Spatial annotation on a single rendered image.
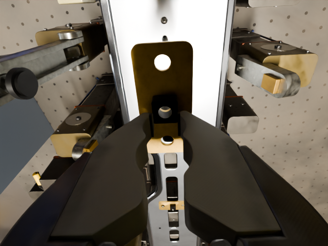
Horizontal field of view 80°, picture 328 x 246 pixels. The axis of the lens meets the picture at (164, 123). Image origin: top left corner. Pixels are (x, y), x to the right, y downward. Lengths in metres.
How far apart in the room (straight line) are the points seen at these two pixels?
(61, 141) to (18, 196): 2.33
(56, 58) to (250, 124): 0.40
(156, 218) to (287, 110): 0.63
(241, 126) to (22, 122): 0.69
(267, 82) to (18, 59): 0.32
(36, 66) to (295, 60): 0.38
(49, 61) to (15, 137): 0.52
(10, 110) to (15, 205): 2.19
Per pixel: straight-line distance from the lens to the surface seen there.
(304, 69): 0.42
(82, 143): 0.40
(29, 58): 0.27
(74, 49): 0.34
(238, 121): 0.48
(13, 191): 2.72
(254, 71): 0.38
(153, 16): 0.38
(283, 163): 1.07
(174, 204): 0.64
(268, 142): 0.96
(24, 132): 0.82
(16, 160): 0.79
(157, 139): 0.15
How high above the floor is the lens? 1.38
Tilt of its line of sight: 58 degrees down
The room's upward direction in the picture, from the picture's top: 179 degrees counter-clockwise
